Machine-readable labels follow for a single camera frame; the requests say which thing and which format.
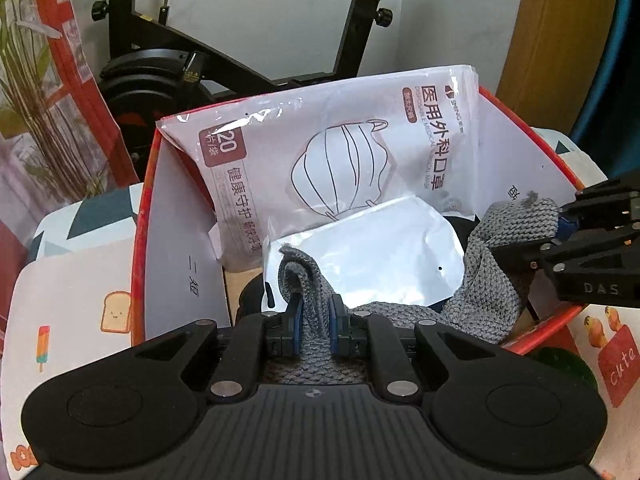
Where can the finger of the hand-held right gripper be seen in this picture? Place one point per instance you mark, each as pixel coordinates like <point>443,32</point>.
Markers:
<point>605,205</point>
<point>590,272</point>

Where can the black exercise bike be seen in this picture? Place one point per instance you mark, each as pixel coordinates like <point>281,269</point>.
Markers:
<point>150,25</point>

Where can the grey knitted cloth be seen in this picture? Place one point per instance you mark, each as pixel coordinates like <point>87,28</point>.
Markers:
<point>480,280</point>

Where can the black sleep mask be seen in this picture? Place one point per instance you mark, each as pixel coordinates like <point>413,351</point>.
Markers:
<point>250,297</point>

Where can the printed blanket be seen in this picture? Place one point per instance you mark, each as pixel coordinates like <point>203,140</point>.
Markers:
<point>75,280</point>

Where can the white face mask packet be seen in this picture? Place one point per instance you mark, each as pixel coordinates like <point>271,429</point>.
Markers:
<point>260,160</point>

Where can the strawberry printed cardboard box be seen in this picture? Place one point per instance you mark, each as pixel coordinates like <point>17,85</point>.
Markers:
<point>175,240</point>

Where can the wooden door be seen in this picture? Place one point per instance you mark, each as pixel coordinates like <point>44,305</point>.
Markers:
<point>550,35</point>

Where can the plain white plastic bag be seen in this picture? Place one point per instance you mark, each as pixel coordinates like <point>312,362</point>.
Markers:
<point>390,250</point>

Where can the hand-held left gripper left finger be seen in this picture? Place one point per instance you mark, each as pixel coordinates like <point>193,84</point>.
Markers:
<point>295,327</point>

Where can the dark blue panel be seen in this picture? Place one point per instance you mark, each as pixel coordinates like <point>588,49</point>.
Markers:
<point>622,85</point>

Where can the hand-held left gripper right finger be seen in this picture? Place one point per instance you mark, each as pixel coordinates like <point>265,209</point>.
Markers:
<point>336,327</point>

